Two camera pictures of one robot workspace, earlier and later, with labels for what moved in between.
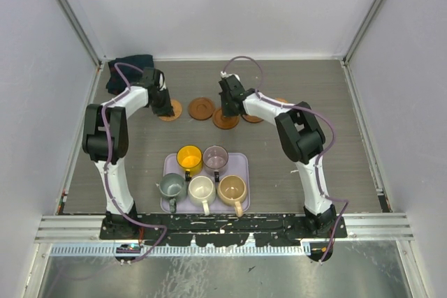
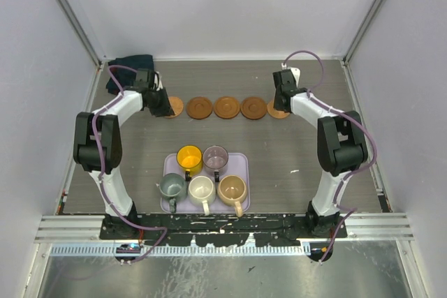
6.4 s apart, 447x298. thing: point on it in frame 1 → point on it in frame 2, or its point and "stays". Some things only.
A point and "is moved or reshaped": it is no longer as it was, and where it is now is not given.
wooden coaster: x=201 y=108 stays
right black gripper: x=226 y=112 → x=275 y=103
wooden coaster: x=222 y=122 is moved or reshaped
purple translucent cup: x=215 y=160 stays
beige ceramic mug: x=232 y=191 stays
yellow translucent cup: x=190 y=158 stays
